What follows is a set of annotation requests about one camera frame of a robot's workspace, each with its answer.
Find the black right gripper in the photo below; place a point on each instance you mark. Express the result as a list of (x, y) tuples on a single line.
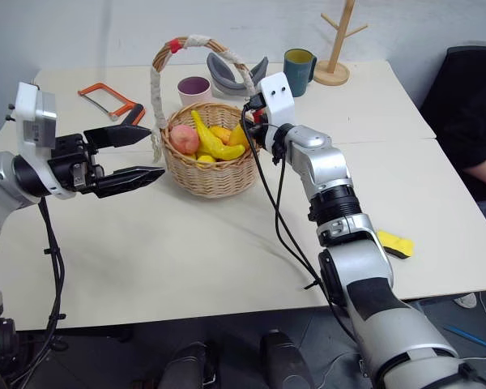
[(260, 134)]

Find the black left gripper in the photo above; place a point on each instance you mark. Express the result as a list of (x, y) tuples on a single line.
[(66, 162)]

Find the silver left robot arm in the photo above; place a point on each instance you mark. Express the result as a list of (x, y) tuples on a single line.
[(0, 178)]

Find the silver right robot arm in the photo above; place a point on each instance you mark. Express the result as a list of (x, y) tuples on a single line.
[(360, 267)]

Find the yellow fruit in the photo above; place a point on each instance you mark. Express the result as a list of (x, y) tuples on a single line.
[(238, 135)]

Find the orange mango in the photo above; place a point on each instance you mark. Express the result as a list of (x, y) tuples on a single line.
[(222, 133)]

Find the orange hacksaw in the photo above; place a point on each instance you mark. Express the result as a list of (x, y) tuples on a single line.
[(121, 109)]

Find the long yellow banana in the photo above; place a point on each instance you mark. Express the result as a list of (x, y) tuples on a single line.
[(212, 142)]

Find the small yellow lemon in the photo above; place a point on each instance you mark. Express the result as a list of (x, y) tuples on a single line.
[(205, 158)]

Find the pink peach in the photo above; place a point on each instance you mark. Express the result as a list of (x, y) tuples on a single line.
[(184, 139)]

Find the grey bowl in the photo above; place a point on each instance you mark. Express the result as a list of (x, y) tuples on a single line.
[(224, 79)]

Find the teal mug yellow inside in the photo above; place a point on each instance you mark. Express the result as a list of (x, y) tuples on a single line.
[(297, 75)]

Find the pink cup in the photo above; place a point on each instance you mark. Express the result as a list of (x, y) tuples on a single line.
[(194, 92)]

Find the wooden mug tree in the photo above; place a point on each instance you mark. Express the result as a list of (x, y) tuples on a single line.
[(337, 52)]

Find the yellow sponge black base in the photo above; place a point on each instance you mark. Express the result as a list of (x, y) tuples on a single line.
[(397, 244)]

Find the person in black top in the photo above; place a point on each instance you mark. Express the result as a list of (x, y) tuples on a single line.
[(465, 105)]

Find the dark rounded shape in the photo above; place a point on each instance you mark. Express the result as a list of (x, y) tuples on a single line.
[(285, 360), (188, 366)]

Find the white shoe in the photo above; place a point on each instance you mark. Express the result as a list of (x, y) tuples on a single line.
[(466, 300)]

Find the blue stick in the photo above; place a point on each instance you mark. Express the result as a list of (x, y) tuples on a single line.
[(471, 337)]

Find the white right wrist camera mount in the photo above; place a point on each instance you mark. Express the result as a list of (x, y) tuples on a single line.
[(277, 101)]

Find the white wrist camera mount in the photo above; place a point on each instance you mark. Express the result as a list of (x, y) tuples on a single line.
[(277, 101), (34, 117)]

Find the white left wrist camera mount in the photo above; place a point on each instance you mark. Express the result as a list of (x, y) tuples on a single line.
[(34, 117)]

